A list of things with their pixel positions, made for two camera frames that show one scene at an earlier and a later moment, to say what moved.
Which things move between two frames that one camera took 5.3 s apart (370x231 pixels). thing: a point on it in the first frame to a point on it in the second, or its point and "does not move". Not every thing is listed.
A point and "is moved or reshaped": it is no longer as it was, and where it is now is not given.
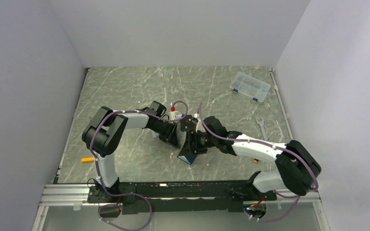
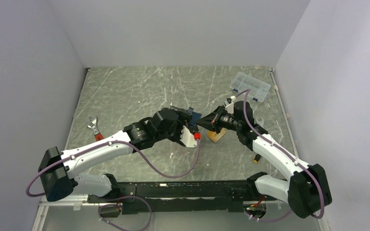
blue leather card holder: (185, 155) is moved or reshaped
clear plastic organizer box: (256, 89) does not move
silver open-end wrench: (261, 122) does not move
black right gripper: (192, 136) to (212, 121)
